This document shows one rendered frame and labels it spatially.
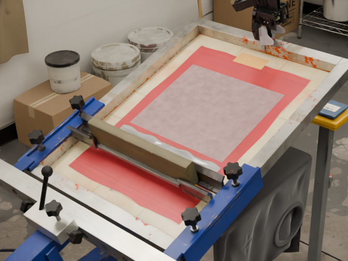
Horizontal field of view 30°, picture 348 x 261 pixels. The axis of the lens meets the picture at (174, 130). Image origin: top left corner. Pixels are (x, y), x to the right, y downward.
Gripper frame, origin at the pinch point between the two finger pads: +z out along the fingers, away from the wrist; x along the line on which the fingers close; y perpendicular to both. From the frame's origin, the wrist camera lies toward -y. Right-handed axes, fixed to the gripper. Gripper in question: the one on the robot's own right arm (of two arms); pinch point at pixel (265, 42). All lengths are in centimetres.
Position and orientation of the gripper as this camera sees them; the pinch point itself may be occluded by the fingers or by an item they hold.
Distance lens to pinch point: 203.4
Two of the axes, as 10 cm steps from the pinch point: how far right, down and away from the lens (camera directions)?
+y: 7.5, 3.2, -5.8
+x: 6.3, -6.2, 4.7
